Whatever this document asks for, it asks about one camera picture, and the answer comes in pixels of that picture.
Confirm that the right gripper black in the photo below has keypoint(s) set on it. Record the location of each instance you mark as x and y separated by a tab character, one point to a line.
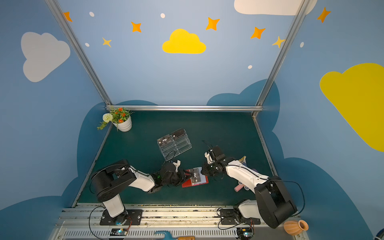
208	169

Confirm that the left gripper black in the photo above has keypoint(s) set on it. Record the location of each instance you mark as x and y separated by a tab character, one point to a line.
180	175

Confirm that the red card holder wallet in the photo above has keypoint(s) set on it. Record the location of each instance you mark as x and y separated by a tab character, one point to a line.
189	184

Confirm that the dark credit card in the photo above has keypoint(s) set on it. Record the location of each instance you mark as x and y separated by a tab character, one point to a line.
195	176
180	133

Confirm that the clear acrylic card organizer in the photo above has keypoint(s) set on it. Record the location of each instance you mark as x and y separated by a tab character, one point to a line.
175	147

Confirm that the black VIP logo card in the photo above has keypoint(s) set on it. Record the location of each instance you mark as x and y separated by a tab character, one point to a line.
164	140

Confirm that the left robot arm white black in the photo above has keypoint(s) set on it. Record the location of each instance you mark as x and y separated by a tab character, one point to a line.
109	182

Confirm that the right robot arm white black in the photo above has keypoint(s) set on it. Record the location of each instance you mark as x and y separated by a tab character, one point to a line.
273	202

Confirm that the right green circuit board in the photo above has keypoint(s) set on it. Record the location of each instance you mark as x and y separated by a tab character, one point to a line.
244	233

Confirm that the green circuit board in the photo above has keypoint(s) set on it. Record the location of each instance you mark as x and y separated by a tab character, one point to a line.
244	233
119	232

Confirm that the white pot with flowers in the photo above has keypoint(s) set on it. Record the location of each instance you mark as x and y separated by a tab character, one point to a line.
120	118

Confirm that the left green circuit board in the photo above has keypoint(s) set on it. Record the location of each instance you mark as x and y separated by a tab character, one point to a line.
119	232

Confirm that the terracotta clay vase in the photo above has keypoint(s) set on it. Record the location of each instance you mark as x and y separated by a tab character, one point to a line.
295	227

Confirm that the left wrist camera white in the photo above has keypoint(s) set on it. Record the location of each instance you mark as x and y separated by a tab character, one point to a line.
177	164

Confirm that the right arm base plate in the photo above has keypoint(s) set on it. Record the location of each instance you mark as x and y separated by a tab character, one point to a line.
231	217

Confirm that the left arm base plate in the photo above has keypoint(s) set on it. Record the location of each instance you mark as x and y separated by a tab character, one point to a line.
126	218

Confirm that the teal handled tool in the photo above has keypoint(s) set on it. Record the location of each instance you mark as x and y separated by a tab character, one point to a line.
169	236

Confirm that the aluminium rail front frame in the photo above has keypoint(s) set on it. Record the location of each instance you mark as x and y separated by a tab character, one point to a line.
202	222

